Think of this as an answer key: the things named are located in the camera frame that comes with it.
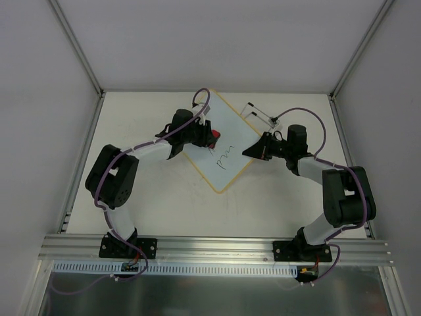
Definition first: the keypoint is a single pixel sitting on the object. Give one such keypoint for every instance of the white slotted cable duct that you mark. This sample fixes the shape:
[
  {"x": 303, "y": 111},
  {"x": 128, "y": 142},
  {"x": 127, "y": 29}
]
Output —
[{"x": 176, "y": 269}]

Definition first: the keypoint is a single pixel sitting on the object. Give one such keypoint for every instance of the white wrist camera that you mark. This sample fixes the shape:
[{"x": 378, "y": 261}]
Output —
[
  {"x": 274, "y": 123},
  {"x": 199, "y": 113}
]

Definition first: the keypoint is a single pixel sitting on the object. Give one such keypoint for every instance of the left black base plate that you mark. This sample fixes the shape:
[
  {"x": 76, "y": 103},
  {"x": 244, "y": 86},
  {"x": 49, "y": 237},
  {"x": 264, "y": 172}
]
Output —
[{"x": 113, "y": 248}]

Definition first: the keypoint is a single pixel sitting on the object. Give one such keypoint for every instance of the right aluminium frame post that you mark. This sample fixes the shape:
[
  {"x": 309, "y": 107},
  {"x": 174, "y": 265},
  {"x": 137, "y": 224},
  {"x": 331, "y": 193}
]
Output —
[{"x": 362, "y": 104}]

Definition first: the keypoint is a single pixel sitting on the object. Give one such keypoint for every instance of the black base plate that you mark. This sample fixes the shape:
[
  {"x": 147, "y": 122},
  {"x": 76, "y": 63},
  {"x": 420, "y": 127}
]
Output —
[
  {"x": 289, "y": 251},
  {"x": 113, "y": 248}
]

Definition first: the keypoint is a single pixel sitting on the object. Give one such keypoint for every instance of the red bone-shaped eraser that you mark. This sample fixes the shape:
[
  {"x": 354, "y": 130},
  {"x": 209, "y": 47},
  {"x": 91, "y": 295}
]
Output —
[{"x": 216, "y": 135}]

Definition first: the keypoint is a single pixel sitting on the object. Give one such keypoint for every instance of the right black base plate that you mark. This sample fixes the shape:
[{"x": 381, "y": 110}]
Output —
[{"x": 289, "y": 251}]

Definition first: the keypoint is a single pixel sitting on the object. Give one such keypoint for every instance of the aluminium frame post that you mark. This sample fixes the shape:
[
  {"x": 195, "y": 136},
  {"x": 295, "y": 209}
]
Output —
[
  {"x": 93, "y": 118},
  {"x": 362, "y": 104}
]

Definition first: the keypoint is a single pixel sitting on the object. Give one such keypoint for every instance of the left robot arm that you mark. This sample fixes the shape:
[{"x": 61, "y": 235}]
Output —
[{"x": 111, "y": 179}]

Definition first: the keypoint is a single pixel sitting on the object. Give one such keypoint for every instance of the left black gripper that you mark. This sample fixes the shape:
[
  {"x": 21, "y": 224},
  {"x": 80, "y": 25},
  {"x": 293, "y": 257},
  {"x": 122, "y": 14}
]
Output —
[{"x": 202, "y": 133}]

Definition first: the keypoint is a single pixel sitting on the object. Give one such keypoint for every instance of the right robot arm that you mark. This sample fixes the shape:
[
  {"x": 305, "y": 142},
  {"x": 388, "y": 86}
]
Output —
[{"x": 347, "y": 198}]

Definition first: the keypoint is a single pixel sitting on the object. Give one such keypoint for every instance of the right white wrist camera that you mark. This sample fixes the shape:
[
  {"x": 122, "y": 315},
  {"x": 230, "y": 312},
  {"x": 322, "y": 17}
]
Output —
[{"x": 274, "y": 123}]

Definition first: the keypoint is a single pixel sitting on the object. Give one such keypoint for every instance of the wire whiteboard stand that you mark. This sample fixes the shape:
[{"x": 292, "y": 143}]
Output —
[{"x": 251, "y": 109}]

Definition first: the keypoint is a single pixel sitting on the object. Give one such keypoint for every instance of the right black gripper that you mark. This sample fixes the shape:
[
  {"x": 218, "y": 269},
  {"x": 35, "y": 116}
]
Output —
[{"x": 267, "y": 147}]

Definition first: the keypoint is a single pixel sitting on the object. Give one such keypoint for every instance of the yellow-framed whiteboard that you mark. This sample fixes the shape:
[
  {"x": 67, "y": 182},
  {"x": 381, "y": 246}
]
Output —
[{"x": 221, "y": 165}]

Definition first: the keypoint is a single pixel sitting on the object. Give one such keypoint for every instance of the left aluminium frame post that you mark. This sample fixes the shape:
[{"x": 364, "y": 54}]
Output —
[{"x": 93, "y": 118}]

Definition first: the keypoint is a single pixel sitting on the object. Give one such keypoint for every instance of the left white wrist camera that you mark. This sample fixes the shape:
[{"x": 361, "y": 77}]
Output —
[{"x": 199, "y": 113}]

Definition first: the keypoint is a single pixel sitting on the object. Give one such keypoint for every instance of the aluminium mounting rail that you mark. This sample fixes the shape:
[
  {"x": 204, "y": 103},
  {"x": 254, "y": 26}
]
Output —
[{"x": 213, "y": 250}]

